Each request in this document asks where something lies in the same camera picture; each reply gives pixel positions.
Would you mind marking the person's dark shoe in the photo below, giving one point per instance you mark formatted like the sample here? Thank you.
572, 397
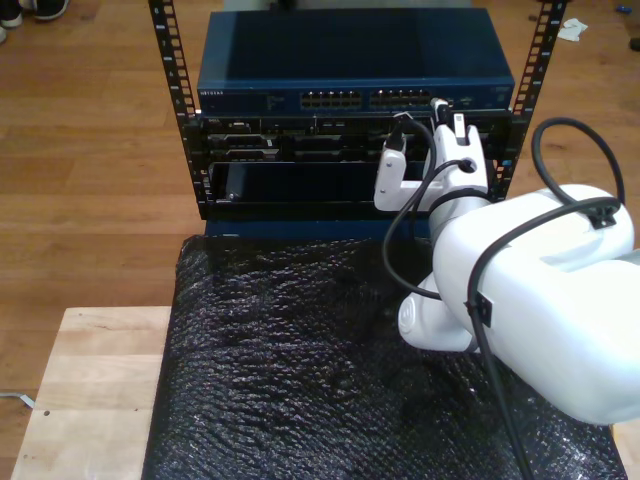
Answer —
50, 7

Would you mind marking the black perforated rack post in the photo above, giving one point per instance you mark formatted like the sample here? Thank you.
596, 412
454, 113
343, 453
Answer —
542, 50
167, 50

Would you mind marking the grey flat strip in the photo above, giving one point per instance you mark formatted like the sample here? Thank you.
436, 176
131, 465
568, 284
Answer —
15, 397

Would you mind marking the blue network switch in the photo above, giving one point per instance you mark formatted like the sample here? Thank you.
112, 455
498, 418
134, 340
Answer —
325, 50

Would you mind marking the crumpled white paper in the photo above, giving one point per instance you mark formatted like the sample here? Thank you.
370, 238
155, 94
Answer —
572, 30

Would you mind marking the small dark object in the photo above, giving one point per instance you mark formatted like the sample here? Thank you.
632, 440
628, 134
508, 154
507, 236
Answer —
635, 44

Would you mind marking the dark blue rack base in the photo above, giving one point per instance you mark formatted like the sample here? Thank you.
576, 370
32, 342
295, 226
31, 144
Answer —
310, 229

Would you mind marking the black rack server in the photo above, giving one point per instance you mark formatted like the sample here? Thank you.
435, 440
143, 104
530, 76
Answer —
300, 145

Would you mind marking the black bubble mat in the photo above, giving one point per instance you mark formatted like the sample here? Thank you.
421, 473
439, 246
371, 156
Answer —
275, 400

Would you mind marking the black rack shelf tray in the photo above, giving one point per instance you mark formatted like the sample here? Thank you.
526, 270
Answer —
300, 210

